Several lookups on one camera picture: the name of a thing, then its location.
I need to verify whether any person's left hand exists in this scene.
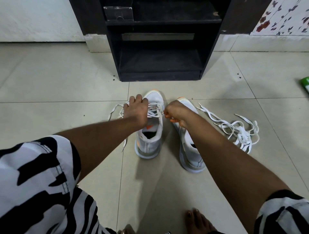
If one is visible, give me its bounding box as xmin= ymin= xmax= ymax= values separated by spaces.
xmin=122 ymin=94 xmax=149 ymax=129

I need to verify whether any person's right hand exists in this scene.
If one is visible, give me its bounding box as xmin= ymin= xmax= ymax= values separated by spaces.
xmin=164 ymin=100 xmax=193 ymax=129

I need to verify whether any grey sneaker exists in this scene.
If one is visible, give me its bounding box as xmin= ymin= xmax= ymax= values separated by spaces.
xmin=173 ymin=97 xmax=206 ymax=174
xmin=134 ymin=89 xmax=165 ymax=159

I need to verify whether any clear plastic box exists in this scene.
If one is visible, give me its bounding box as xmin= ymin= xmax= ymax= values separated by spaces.
xmin=103 ymin=0 xmax=134 ymax=21

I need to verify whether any person's left forearm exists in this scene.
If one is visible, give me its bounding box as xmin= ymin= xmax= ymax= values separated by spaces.
xmin=55 ymin=117 xmax=143 ymax=184

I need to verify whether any person's right forearm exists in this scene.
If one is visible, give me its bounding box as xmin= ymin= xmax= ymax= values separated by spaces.
xmin=183 ymin=113 xmax=290 ymax=234

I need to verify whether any person's right foot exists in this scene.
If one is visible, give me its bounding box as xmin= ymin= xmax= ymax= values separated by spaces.
xmin=184 ymin=208 xmax=218 ymax=234

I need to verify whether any black open shelf box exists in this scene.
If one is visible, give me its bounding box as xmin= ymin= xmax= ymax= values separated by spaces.
xmin=100 ymin=0 xmax=232 ymax=82

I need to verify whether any dark brown wooden cabinet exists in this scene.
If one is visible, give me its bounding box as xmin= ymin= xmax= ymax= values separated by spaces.
xmin=69 ymin=0 xmax=272 ymax=35

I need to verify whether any zebra striped garment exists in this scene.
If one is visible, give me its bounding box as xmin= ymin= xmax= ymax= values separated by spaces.
xmin=0 ymin=135 xmax=309 ymax=234

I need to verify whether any green blue white bottle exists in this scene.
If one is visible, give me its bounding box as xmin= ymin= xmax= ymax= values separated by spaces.
xmin=300 ymin=76 xmax=309 ymax=93

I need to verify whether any white floral patterned sheet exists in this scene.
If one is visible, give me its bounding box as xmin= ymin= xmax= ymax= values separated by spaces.
xmin=250 ymin=0 xmax=309 ymax=36

